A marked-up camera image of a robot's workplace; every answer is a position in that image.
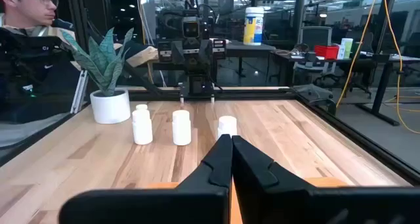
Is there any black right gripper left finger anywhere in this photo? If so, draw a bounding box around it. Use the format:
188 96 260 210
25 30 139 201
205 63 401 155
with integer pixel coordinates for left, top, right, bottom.
58 133 234 224

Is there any black side table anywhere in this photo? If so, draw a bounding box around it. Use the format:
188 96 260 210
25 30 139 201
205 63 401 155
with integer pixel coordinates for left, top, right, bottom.
226 41 277 79

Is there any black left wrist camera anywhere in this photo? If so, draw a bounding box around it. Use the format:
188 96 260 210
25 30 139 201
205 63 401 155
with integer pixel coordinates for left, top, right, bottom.
182 16 201 39

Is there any person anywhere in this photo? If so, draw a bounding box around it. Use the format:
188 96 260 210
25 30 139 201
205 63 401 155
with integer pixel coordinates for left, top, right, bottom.
0 0 159 69

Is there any yellow power cable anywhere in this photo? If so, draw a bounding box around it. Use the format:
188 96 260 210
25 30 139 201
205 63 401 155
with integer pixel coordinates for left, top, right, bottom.
335 0 420 135

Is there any red plastic box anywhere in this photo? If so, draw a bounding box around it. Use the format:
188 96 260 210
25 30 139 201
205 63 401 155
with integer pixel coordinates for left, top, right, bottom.
314 45 340 60

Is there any white green carton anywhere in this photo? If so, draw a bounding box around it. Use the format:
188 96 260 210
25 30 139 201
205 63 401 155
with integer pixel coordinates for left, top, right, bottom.
337 37 354 60

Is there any white yellow wipes canister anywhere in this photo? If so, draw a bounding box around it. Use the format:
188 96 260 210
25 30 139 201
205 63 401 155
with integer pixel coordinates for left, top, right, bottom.
243 6 265 47

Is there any silver aluminium extrusion bar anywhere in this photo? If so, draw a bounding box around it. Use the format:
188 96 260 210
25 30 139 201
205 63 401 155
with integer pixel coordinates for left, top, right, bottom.
70 69 89 115

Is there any white round plant pot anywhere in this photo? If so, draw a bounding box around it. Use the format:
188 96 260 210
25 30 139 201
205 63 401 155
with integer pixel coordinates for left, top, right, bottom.
89 88 131 125

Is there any black office desk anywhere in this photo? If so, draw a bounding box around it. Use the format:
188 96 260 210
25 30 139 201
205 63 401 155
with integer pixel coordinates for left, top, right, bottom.
271 49 420 127

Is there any grey office chair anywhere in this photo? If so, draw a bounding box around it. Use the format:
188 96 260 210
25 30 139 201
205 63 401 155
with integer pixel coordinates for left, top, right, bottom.
293 26 334 87

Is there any green artificial snake plant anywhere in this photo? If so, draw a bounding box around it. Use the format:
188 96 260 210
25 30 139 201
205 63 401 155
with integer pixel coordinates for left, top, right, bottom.
60 27 135 97

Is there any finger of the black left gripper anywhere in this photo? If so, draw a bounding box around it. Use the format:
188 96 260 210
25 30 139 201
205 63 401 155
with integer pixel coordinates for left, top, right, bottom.
172 39 186 65
198 39 214 65

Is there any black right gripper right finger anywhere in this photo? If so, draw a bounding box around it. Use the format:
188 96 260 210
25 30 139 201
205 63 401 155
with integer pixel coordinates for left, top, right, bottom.
232 135 420 224

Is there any black frame clamp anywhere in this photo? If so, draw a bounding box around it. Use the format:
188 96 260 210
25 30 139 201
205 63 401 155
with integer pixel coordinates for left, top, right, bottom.
293 83 337 116

